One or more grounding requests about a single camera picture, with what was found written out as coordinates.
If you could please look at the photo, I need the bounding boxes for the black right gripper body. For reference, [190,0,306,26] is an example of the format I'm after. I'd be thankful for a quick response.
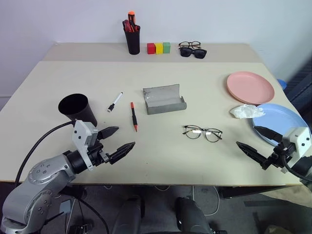
[261,142,293,171]

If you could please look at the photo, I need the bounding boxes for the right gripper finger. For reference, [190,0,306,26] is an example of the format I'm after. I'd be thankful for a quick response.
[235,141,269,169]
[254,126,285,147]

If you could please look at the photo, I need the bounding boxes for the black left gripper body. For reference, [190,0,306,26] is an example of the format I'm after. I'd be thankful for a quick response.
[86,138,113,168]

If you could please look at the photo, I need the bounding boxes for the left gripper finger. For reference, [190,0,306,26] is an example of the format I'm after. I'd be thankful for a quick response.
[97,126,120,141]
[109,141,136,165]

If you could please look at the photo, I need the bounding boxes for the white marker with black cap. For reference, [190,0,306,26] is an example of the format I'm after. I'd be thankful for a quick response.
[107,92,124,113]

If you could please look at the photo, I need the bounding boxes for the thin dark-framed clear glasses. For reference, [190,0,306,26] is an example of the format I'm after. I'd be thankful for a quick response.
[182,125,223,143]

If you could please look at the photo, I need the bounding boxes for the grey glasses case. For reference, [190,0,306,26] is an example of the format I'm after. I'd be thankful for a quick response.
[142,83,188,116]

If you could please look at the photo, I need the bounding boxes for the blue plate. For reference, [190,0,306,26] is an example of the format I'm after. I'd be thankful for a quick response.
[251,103,310,147]

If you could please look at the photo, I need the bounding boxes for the crumpled white tissue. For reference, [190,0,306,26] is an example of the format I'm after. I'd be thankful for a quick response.
[229,104,266,119]

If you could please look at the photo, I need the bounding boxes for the wide black plastic cup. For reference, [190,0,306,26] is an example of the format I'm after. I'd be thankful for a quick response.
[58,93,98,128]

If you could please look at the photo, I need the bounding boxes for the pink plate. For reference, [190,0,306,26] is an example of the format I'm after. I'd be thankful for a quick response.
[226,71,275,105]

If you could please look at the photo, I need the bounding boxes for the dark ribbed panel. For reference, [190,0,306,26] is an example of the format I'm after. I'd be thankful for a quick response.
[284,59,312,115]

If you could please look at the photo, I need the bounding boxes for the small grey box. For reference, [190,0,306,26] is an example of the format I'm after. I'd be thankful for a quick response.
[59,199,74,213]

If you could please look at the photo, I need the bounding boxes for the grey rounded shape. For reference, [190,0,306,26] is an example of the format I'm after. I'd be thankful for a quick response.
[111,195,145,234]

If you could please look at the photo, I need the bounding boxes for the black rounded shape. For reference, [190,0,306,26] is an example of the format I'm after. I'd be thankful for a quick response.
[175,196,213,234]

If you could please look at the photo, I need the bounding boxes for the tall black pen holder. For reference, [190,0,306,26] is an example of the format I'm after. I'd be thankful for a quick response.
[124,24,141,56]

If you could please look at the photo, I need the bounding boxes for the black sunglasses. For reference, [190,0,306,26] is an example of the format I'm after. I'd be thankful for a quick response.
[179,47,208,59]

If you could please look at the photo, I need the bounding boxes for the brown-framed clear glasses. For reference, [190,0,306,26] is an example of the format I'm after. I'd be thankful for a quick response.
[178,40,202,50]

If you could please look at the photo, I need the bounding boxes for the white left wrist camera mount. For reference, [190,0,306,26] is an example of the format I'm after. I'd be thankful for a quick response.
[72,119,99,172]

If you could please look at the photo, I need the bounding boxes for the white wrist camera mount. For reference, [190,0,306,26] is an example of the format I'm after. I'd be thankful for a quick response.
[282,126,312,169]
[72,119,99,172]

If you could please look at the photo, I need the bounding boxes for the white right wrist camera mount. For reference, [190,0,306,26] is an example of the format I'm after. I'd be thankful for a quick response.
[282,126,312,169]

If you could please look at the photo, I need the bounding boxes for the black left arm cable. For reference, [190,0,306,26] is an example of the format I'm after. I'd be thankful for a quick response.
[15,121,75,187]

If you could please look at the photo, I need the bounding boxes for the white floor cable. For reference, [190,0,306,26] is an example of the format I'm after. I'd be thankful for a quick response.
[192,186,220,216]

